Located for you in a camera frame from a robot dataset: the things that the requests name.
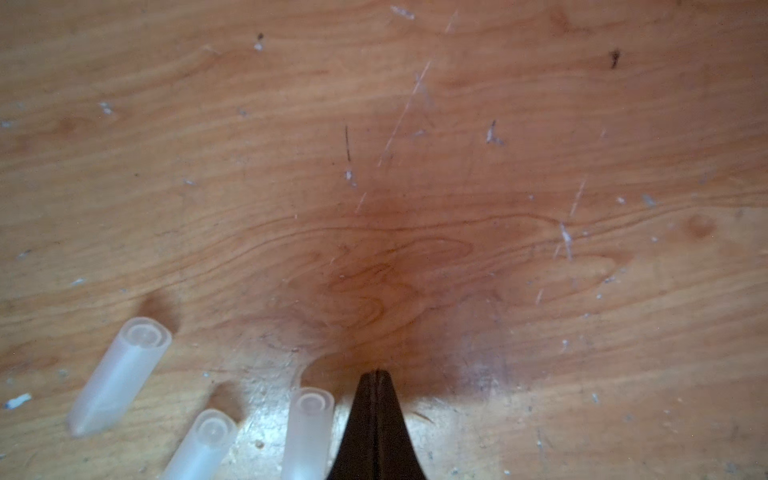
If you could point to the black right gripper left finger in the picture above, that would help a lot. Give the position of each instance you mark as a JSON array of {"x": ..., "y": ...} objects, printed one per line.
[{"x": 356, "y": 457}]

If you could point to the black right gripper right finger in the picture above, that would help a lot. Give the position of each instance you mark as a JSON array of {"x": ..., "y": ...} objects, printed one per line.
[{"x": 394, "y": 454}]

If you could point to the translucent pen cap two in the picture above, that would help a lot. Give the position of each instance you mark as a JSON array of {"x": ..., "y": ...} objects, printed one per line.
[{"x": 204, "y": 447}]

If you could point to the translucent pen cap one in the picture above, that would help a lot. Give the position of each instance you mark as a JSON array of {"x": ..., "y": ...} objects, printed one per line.
[{"x": 119, "y": 377}]

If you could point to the translucent pen cap three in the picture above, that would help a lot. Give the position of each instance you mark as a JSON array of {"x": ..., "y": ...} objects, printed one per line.
[{"x": 309, "y": 433}]

